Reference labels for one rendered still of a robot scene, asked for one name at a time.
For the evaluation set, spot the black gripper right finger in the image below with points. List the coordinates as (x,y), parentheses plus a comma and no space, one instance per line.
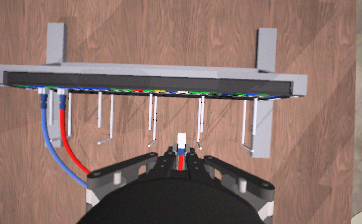
(258,192)

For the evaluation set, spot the blue cable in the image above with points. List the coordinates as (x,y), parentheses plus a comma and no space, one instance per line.
(50,147)

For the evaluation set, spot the red cable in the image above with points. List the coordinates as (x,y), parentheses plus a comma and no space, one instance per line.
(64,138)

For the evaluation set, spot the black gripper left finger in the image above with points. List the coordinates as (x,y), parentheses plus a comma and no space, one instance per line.
(102,181)

